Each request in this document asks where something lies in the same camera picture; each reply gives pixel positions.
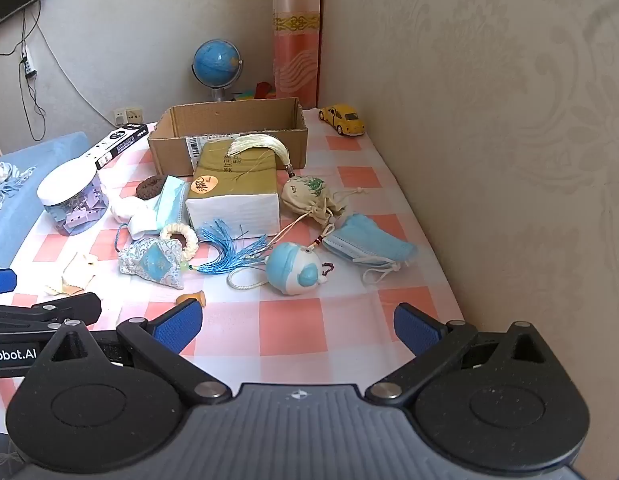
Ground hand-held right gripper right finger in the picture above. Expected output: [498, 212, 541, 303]
[365, 303, 560, 406]

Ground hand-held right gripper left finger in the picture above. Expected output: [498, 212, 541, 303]
[49, 299, 231, 404]

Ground blue silk sachet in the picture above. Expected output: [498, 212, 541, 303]
[114, 222, 184, 290]

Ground blue tassel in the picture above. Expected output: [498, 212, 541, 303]
[192, 219, 273, 276]

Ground blue face mask bundle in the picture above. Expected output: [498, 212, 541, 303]
[323, 213, 419, 286]

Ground blue and white round toy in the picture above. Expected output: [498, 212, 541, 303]
[228, 241, 335, 297]

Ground brown cardboard box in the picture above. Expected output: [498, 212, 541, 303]
[148, 97, 308, 176]

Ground cream paper scraps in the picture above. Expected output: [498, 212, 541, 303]
[44, 251, 99, 296]

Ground blue floral pillow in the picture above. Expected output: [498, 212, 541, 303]
[0, 131, 88, 272]

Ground white and blue cloth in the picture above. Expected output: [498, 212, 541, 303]
[0, 160, 37, 213]

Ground clear plastic jar white lid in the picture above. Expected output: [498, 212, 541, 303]
[37, 162, 111, 237]

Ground pink checkered tablecloth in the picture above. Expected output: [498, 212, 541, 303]
[0, 107, 465, 428]

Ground crumpled white tissue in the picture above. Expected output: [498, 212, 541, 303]
[110, 195, 162, 241]

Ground brown scrunchie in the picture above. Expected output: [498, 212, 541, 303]
[136, 175, 168, 202]

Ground olive tissue pack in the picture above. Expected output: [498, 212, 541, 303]
[185, 140, 281, 237]

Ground black and white box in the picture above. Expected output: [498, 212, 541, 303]
[82, 123, 148, 171]

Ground cream tassel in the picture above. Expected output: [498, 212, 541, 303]
[226, 131, 296, 179]

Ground yellow toy car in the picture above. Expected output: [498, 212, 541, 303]
[318, 104, 366, 137]

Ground blue desk globe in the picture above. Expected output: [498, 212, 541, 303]
[192, 38, 243, 103]

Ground pink patterned curtain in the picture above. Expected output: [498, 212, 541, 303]
[272, 0, 323, 109]

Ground black cable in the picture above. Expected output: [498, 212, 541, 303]
[0, 10, 46, 142]

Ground white wall outlet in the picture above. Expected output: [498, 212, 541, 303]
[112, 106, 142, 127]

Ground white cable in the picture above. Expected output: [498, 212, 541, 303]
[32, 7, 115, 126]

